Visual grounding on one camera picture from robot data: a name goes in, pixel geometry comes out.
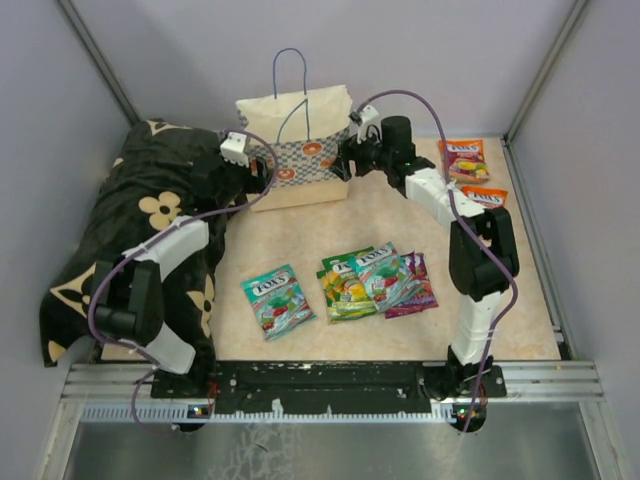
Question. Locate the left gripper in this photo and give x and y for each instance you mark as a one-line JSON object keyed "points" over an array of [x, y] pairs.
{"points": [[252, 181]]}

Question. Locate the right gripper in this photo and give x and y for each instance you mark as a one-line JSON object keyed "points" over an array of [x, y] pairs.
{"points": [[350, 151]]}

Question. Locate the checkered paper bag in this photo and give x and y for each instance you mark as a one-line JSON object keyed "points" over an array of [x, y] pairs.
{"points": [[304, 132]]}

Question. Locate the orange candy bag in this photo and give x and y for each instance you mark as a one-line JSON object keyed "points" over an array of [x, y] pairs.
{"points": [[488, 197], [466, 160]]}

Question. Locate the purple candy bag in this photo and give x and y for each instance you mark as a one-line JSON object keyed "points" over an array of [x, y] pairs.
{"points": [[423, 299]]}

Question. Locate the teal candy bag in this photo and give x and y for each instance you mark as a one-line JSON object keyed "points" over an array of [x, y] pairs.
{"points": [[278, 301], [385, 276]]}

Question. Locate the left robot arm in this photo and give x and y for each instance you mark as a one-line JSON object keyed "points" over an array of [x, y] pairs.
{"points": [[127, 307]]}

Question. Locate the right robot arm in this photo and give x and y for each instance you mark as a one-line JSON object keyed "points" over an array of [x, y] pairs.
{"points": [[483, 259]]}

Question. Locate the green candy bag on table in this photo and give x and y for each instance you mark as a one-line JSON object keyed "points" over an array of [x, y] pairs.
{"points": [[345, 295]]}

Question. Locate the black floral pillow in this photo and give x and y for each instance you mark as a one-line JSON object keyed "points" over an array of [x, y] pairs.
{"points": [[147, 188]]}

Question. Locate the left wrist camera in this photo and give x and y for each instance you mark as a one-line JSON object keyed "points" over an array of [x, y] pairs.
{"points": [[233, 149]]}

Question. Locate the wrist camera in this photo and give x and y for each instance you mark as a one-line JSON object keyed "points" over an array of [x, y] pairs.
{"points": [[365, 117], [233, 149]]}

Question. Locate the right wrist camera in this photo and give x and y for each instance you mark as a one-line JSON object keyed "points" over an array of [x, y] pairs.
{"points": [[365, 117]]}

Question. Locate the blue bag string handle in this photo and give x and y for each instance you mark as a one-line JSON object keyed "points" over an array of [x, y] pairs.
{"points": [[286, 62]]}

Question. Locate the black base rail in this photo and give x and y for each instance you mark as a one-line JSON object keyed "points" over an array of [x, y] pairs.
{"points": [[317, 387]]}

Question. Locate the aluminium frame rail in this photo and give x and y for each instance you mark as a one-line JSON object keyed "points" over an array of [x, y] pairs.
{"points": [[122, 393]]}

